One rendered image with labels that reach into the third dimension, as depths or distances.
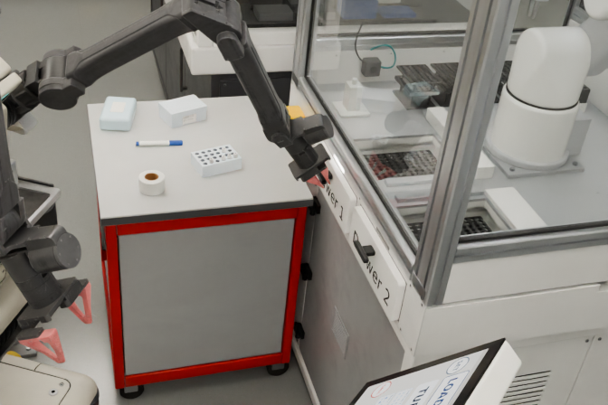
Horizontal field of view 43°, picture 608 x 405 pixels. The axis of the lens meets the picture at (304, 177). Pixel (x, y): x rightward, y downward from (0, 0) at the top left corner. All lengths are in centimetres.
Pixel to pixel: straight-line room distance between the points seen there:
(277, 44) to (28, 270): 158
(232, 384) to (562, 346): 117
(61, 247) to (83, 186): 228
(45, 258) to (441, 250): 72
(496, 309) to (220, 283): 91
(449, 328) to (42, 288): 82
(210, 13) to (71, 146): 243
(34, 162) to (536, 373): 252
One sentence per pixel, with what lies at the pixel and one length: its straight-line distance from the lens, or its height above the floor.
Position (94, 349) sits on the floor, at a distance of 278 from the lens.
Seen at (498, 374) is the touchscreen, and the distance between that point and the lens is 116.
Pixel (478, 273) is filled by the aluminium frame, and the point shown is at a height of 102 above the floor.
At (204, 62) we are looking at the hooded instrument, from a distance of 266.
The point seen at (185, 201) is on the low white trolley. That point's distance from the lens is 212.
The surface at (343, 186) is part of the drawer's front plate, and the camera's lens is 192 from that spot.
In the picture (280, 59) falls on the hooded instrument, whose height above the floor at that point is 85.
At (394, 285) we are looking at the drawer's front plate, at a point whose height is 91.
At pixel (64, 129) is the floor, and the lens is 397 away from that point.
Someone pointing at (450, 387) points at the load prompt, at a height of 116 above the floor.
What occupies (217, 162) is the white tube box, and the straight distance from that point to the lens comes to 221.
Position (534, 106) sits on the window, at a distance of 142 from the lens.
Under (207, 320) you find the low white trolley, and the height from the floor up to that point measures 33.
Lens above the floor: 199
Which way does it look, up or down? 33 degrees down
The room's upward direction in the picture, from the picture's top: 6 degrees clockwise
